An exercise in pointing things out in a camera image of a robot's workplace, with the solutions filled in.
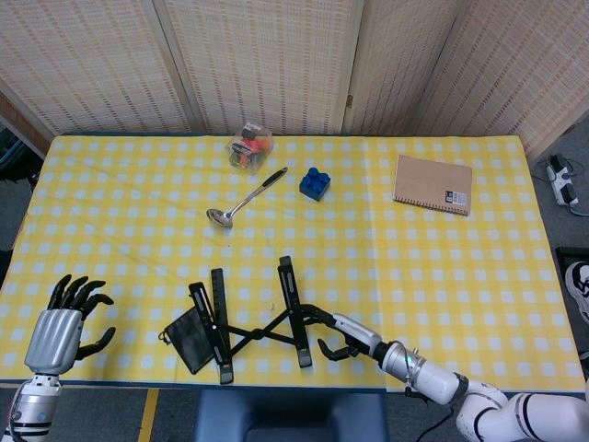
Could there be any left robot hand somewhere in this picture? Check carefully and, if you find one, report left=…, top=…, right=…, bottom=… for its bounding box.
left=23, top=274, right=117, bottom=375

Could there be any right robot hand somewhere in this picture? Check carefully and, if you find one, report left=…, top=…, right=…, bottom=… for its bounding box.
left=298, top=303, right=387, bottom=365

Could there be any black folding laptop stand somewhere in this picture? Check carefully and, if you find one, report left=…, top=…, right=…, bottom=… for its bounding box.
left=188, top=255, right=340, bottom=386

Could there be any yellow checkered tablecloth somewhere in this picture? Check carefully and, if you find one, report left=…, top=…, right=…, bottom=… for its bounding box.
left=0, top=134, right=589, bottom=393

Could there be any blue building block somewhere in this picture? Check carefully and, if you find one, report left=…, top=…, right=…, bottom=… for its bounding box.
left=298, top=166, right=333, bottom=203

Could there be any brown spiral notebook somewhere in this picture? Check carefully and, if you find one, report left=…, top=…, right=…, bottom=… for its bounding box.
left=391, top=155, right=474, bottom=216

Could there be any clear box of toys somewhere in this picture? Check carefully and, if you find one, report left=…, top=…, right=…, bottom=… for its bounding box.
left=225, top=122, right=275, bottom=175

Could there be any black floor mat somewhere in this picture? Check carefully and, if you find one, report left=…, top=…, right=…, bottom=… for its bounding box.
left=555, top=247, right=589, bottom=277

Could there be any white black sneaker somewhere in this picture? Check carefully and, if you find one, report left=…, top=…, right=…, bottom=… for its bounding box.
left=564, top=261, right=589, bottom=326

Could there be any white power strip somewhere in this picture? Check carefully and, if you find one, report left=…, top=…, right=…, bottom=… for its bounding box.
left=546, top=155, right=580, bottom=207

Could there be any woven folding screen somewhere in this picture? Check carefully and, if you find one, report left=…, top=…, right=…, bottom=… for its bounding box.
left=0, top=0, right=589, bottom=160

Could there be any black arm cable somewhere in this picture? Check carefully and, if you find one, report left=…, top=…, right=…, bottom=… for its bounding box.
left=413, top=407, right=464, bottom=442

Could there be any black drawstring pouch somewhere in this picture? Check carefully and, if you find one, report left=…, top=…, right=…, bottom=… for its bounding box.
left=158, top=307, right=217, bottom=375

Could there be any steel ladle black handle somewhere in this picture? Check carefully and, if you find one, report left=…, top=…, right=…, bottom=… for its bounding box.
left=205, top=166, right=290, bottom=229

